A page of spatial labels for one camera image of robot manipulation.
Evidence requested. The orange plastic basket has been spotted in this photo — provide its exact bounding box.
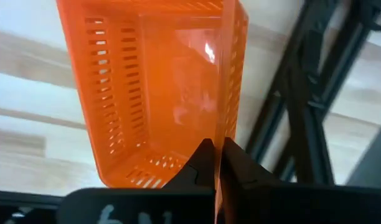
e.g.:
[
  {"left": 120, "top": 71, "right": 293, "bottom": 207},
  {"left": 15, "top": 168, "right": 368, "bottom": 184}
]
[{"left": 55, "top": 0, "right": 249, "bottom": 224}]

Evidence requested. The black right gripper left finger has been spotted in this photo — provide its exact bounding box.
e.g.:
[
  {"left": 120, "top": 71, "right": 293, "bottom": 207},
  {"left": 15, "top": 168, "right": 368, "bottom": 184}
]
[{"left": 56, "top": 138, "right": 217, "bottom": 224}]

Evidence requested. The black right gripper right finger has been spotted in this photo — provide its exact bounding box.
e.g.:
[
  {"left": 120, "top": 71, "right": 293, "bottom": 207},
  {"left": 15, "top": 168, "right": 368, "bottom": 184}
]
[{"left": 220, "top": 136, "right": 381, "bottom": 224}]

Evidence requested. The black metal shelf frame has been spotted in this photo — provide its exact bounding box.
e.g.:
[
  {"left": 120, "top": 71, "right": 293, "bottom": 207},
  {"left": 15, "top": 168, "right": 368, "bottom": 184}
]
[{"left": 245, "top": 0, "right": 381, "bottom": 187}]

